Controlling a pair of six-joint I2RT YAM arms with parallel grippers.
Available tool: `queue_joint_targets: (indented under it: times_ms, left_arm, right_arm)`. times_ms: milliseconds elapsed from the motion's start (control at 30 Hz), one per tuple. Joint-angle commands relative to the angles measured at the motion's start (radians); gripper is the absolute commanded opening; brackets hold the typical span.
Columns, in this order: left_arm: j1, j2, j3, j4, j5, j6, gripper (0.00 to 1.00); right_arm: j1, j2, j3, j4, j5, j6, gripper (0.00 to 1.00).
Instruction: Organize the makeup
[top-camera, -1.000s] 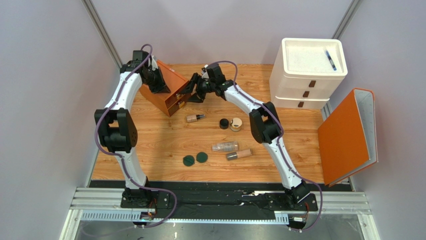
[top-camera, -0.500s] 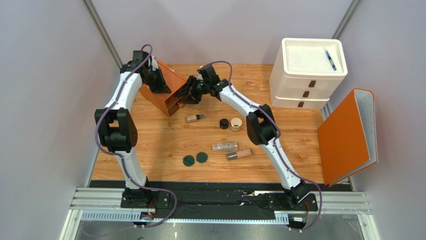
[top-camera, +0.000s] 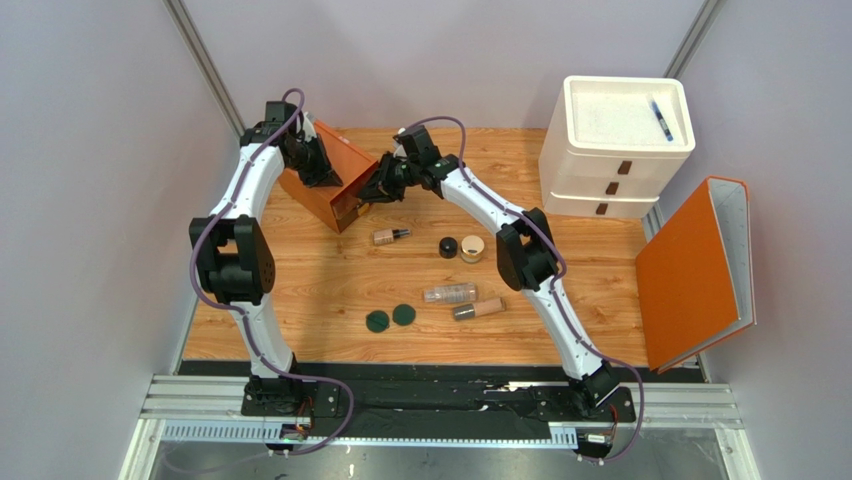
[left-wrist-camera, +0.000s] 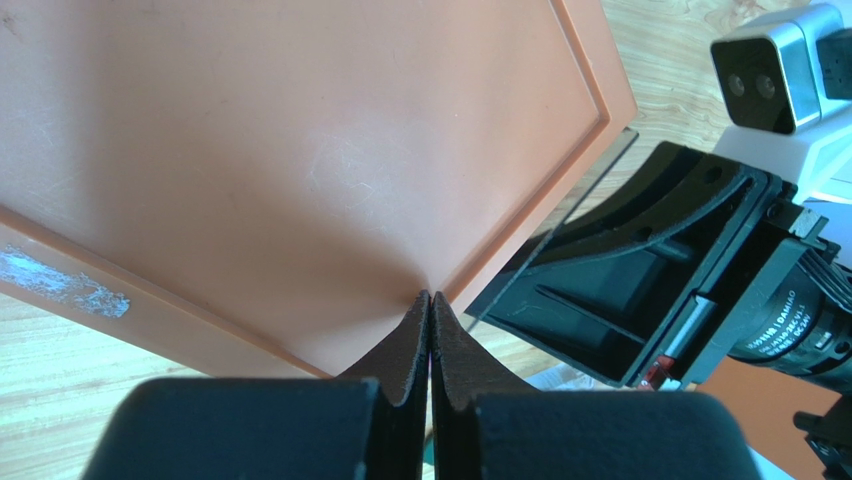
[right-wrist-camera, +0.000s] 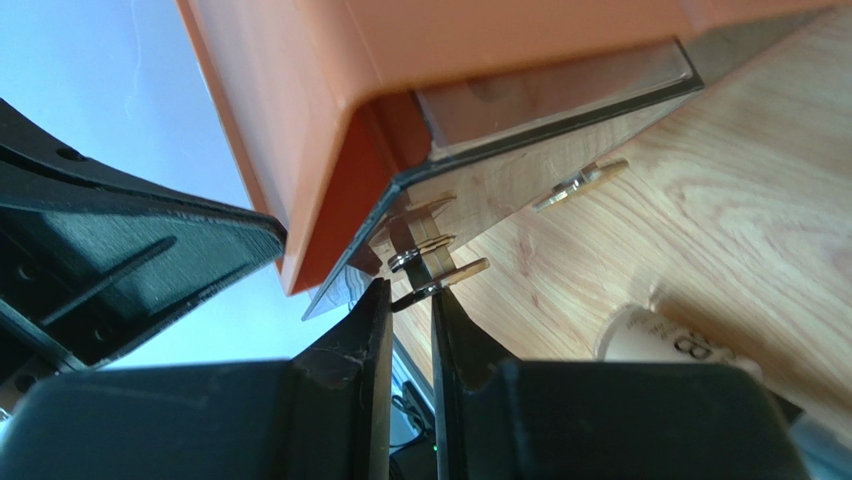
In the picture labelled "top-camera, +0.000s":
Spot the green round compact left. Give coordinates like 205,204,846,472
365,310,390,333

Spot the blue pen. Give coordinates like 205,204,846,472
649,98,674,142

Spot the green round compact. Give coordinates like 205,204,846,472
365,310,390,333
392,304,417,326

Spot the orange drawer box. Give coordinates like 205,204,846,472
278,120,378,233

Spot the white three-drawer cabinet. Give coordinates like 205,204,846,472
538,75,696,219

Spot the orange ring binder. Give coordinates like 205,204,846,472
636,176,757,373

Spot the beige bottle grey cap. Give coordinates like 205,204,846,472
452,297,506,321

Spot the green round compact right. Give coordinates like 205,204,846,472
392,304,417,326

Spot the clear top drawer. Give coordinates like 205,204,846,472
330,173,372,233

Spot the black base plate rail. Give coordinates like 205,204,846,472
240,379,638,423

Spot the clear glitter bottle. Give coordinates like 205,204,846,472
423,282,478,304

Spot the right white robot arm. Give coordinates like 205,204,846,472
357,123,619,411

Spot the gold lid cream jar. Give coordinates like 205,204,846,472
459,235,486,263

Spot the black round jar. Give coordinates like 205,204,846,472
438,237,458,259

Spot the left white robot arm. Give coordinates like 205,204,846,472
189,99,342,411

